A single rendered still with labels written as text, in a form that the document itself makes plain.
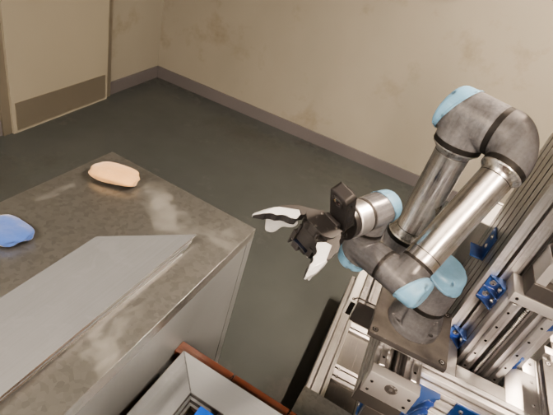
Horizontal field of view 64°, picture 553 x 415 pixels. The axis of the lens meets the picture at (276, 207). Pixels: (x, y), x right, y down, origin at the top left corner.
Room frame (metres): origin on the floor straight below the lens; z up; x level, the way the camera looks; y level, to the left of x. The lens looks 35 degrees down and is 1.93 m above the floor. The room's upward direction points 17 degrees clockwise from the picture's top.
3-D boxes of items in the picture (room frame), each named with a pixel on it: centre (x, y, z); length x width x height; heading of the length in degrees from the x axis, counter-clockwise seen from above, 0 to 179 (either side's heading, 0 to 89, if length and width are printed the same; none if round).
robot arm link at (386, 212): (0.82, -0.21, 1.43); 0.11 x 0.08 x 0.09; 141
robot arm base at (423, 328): (0.94, -0.48, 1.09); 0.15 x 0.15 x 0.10
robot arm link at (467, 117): (1.03, -0.37, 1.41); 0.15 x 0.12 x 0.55; 51
